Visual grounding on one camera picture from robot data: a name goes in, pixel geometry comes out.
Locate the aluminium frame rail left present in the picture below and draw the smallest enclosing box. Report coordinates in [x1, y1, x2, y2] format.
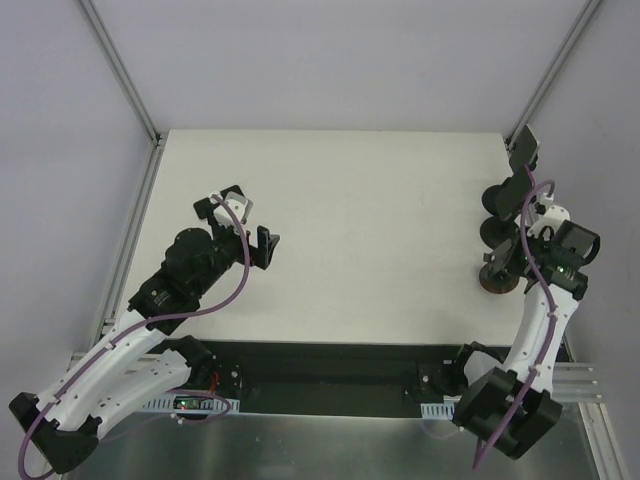
[89, 134, 167, 347]

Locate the white cable duct right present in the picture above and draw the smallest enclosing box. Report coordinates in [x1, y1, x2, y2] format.
[420, 401, 456, 421]

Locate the aluminium frame post right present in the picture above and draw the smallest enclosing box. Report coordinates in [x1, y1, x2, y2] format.
[504, 0, 607, 152]

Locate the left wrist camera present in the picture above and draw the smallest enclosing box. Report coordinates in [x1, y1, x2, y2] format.
[209, 191, 253, 227]

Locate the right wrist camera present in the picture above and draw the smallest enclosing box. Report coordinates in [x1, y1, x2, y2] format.
[527, 194, 570, 240]

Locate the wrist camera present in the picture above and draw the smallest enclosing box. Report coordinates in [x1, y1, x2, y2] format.
[527, 194, 570, 240]
[209, 191, 253, 227]

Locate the dark grey phone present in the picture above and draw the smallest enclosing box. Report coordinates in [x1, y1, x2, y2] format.
[478, 253, 520, 295]

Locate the black phone silver edge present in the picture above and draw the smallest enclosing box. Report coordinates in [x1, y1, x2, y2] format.
[509, 124, 540, 173]

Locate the black phone purple edge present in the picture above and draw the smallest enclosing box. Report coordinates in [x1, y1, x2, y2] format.
[495, 165, 535, 221]

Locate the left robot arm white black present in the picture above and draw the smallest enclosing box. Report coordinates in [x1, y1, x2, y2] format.
[9, 227, 280, 479]

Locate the aluminium frame post left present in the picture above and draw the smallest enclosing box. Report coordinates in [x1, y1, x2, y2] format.
[74, 0, 162, 147]

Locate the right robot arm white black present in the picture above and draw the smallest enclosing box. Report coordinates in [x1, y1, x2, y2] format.
[450, 220, 600, 469]

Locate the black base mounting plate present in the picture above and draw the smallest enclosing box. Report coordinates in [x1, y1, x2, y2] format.
[144, 337, 501, 416]

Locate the white cable duct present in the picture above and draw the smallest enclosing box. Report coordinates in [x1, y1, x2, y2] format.
[139, 394, 240, 415]
[420, 401, 456, 421]

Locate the aluminium frame post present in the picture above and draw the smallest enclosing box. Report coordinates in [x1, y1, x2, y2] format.
[504, 0, 607, 152]
[74, 0, 162, 147]

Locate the black phone stand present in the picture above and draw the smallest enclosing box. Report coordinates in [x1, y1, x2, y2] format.
[479, 216, 518, 249]
[481, 173, 514, 216]

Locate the white cable duct left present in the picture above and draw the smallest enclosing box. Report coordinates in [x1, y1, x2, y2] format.
[139, 394, 240, 415]

